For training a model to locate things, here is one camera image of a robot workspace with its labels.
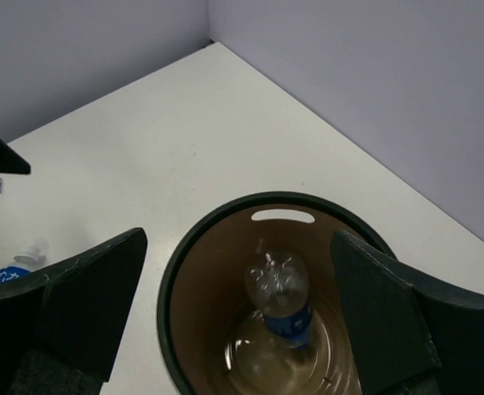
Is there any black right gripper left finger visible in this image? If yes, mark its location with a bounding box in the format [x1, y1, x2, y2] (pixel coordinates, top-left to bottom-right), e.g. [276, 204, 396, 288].
[0, 228, 147, 394]

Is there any bottle blue label white cap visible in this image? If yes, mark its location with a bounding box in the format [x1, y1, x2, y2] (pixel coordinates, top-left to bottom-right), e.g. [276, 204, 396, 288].
[0, 239, 49, 284]

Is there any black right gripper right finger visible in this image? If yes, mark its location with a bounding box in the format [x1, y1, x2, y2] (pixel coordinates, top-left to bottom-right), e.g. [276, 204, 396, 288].
[332, 231, 484, 394]

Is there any brown bin with black rim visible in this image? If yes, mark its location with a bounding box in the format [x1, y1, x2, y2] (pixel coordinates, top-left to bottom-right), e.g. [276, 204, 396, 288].
[157, 192, 390, 394]

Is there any clear bottle dark blue label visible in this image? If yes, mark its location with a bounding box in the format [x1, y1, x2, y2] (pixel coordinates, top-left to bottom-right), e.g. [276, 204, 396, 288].
[244, 250, 313, 349]

